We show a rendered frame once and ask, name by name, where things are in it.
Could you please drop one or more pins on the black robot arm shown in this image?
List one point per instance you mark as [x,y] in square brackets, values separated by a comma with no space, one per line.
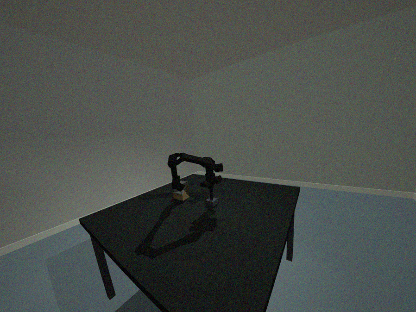
[207,162]

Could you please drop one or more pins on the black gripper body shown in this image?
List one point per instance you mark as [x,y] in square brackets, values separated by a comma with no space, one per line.
[206,184]

